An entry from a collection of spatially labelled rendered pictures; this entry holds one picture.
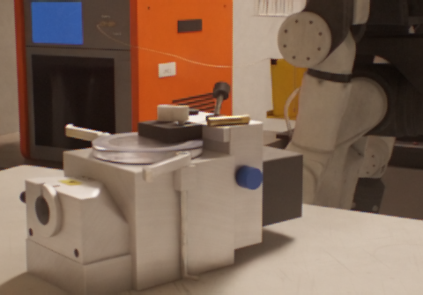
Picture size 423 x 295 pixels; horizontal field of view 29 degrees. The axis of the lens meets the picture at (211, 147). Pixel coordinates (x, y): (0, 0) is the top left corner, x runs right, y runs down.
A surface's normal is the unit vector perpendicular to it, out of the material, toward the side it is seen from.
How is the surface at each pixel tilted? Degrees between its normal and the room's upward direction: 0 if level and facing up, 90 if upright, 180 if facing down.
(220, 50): 90
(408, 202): 90
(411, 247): 0
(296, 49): 90
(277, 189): 90
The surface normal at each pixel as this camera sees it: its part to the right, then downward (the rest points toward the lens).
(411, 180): -0.51, 0.16
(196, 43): 0.86, 0.09
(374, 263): 0.00, -0.98
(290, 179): 0.65, 0.15
